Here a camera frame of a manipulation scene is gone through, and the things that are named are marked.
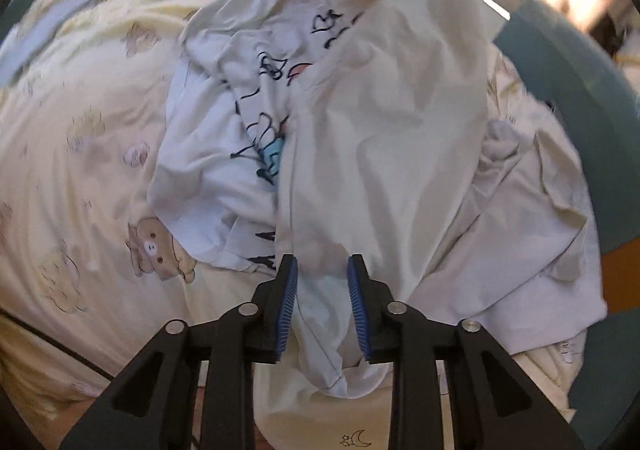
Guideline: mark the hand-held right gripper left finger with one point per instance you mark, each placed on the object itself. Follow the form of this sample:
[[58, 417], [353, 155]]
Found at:
[[285, 305]]

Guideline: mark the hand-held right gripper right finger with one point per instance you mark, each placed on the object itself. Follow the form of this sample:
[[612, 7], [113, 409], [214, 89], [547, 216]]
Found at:
[[359, 305]]

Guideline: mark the cream white t-shirt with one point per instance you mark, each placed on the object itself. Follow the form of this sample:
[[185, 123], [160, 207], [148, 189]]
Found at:
[[390, 155]]

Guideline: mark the light blue fleece garment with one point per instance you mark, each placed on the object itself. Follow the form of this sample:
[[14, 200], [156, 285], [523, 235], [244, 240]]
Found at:
[[45, 30]]

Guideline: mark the yellow bear print bedsheet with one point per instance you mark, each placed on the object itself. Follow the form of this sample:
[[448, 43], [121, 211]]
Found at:
[[90, 170]]

